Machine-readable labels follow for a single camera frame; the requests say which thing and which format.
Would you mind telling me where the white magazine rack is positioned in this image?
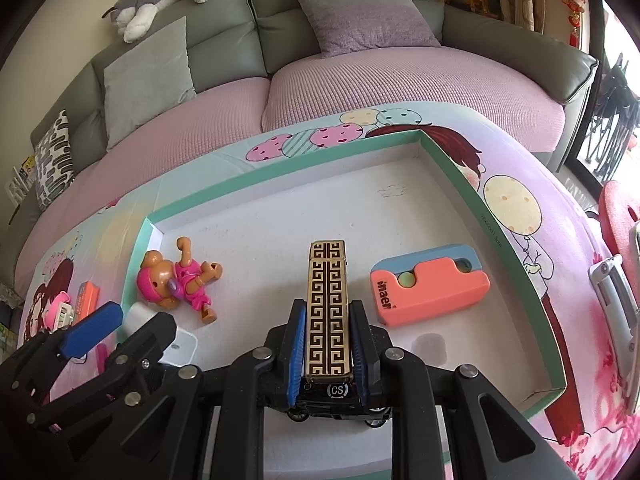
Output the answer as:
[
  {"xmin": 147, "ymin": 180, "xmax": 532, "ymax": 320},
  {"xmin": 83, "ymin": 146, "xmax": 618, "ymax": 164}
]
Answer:
[{"xmin": 4, "ymin": 167, "xmax": 31, "ymax": 206}]

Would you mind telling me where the black metal rack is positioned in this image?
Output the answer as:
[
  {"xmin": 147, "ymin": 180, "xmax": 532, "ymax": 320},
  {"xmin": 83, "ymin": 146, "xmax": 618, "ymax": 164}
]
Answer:
[{"xmin": 580, "ymin": 52, "xmax": 640, "ymax": 181}]

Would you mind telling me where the white tape dispenser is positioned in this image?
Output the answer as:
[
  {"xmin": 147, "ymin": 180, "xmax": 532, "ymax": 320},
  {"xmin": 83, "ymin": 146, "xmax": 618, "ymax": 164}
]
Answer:
[{"xmin": 120, "ymin": 306, "xmax": 198, "ymax": 368}]

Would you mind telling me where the silver phone stand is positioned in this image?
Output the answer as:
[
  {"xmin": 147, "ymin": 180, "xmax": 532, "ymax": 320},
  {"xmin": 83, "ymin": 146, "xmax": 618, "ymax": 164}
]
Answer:
[{"xmin": 587, "ymin": 254, "xmax": 640, "ymax": 413}]

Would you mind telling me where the pink dog toy figure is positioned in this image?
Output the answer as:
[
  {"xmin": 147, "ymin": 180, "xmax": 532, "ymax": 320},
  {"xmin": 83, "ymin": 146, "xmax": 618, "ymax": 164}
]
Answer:
[{"xmin": 137, "ymin": 236, "xmax": 224, "ymax": 325}]

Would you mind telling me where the gold black patterned lighter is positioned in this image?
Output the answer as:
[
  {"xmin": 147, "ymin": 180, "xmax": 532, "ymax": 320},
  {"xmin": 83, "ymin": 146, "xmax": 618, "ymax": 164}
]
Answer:
[{"xmin": 287, "ymin": 240, "xmax": 393, "ymax": 428}]

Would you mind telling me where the floral storage box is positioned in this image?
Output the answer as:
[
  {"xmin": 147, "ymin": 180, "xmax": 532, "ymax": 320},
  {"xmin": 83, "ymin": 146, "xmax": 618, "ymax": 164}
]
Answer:
[{"xmin": 0, "ymin": 280, "xmax": 25, "ymax": 307}]

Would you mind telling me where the teal cardboard box tray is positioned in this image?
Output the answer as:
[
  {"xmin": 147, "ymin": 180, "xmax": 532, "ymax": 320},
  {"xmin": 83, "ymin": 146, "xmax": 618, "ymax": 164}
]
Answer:
[{"xmin": 112, "ymin": 129, "xmax": 568, "ymax": 480}]

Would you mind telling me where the grey cushion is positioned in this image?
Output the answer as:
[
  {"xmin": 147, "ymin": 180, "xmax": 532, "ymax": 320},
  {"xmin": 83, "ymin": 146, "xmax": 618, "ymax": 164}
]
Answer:
[{"xmin": 102, "ymin": 16, "xmax": 197, "ymax": 152}]

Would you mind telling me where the purple cushion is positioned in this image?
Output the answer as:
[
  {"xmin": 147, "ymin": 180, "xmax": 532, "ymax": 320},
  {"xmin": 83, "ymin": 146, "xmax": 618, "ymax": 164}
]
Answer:
[{"xmin": 286, "ymin": 0, "xmax": 443, "ymax": 59}]

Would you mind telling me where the grey white plush husky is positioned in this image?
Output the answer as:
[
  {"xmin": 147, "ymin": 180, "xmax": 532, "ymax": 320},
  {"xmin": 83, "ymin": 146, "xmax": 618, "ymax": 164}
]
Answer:
[{"xmin": 101, "ymin": 0, "xmax": 219, "ymax": 44}]

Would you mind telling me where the orange plastic toy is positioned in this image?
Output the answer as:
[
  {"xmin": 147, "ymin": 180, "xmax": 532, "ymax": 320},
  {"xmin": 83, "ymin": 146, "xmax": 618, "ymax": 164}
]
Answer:
[{"xmin": 74, "ymin": 281, "xmax": 102, "ymax": 318}]

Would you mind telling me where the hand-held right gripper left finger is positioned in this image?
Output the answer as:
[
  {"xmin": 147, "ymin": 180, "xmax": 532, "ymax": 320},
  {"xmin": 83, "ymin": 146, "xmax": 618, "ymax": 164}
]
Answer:
[{"xmin": 120, "ymin": 299, "xmax": 308, "ymax": 480}]

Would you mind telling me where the pink round stool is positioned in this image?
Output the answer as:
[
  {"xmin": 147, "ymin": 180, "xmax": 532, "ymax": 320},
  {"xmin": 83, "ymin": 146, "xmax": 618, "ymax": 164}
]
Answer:
[{"xmin": 597, "ymin": 180, "xmax": 640, "ymax": 271}]

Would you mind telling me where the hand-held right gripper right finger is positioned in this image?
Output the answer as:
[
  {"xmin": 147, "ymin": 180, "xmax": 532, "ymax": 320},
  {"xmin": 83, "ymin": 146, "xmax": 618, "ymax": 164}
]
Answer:
[{"xmin": 348, "ymin": 300, "xmax": 581, "ymax": 480}]

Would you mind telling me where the black white patterned cushion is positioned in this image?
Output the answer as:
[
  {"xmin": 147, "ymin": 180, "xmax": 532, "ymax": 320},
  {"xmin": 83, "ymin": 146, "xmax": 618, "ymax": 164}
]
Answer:
[{"xmin": 32, "ymin": 109, "xmax": 77, "ymax": 212}]

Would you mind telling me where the pink plastic ring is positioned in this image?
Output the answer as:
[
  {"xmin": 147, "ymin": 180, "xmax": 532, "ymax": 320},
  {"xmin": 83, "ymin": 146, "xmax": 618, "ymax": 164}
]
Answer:
[{"xmin": 42, "ymin": 292, "xmax": 71, "ymax": 331}]

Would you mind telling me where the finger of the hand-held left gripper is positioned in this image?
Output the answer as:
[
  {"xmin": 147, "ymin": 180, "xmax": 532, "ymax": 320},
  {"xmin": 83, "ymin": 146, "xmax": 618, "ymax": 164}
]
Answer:
[
  {"xmin": 105, "ymin": 312, "xmax": 177, "ymax": 401},
  {"xmin": 20, "ymin": 302, "xmax": 124, "ymax": 386}
]

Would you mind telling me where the grey sofa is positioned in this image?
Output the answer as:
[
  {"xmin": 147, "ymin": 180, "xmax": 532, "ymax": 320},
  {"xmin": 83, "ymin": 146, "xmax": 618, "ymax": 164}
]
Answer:
[
  {"xmin": 10, "ymin": 0, "xmax": 601, "ymax": 261},
  {"xmin": 12, "ymin": 45, "xmax": 568, "ymax": 286}
]

